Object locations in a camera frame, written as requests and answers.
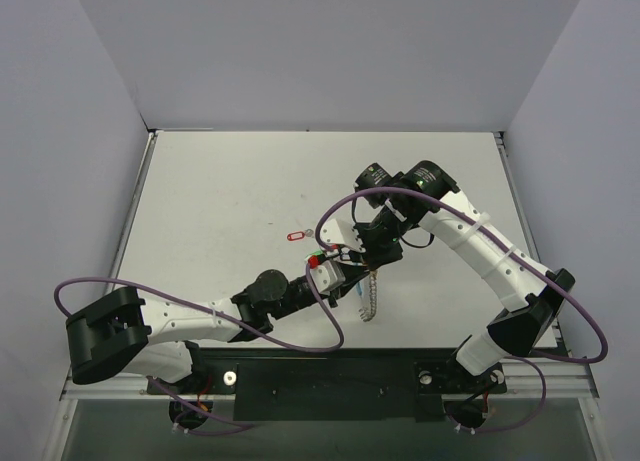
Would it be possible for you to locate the black tag key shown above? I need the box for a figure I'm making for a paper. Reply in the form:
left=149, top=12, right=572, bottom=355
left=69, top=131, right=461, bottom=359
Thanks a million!
left=331, top=248, right=351, bottom=262

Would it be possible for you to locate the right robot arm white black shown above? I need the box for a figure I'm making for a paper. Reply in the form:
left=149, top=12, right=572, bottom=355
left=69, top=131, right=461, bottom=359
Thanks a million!
left=354, top=161, right=575, bottom=390

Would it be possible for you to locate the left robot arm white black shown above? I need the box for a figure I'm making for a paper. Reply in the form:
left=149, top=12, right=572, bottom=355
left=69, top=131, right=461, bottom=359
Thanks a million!
left=66, top=257, right=369, bottom=393

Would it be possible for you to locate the red tag key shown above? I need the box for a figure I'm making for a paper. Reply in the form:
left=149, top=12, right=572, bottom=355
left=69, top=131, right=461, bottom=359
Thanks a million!
left=286, top=229, right=314, bottom=242

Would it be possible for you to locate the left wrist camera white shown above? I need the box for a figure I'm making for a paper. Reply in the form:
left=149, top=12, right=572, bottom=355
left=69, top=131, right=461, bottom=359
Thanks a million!
left=307, top=255, right=346, bottom=295

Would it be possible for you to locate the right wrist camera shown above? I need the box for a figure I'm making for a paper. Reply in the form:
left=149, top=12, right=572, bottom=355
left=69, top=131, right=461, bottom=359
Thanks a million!
left=320, top=218, right=366, bottom=253

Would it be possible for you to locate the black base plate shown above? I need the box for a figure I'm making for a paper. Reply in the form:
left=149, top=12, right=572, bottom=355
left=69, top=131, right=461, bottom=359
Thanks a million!
left=147, top=348, right=507, bottom=422

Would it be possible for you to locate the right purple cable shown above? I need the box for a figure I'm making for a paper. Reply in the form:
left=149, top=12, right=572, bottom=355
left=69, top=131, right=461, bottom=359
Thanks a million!
left=312, top=189, right=609, bottom=435

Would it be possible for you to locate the aluminium rail frame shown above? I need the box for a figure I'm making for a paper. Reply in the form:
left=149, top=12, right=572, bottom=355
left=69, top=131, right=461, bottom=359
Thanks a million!
left=63, top=131, right=596, bottom=460

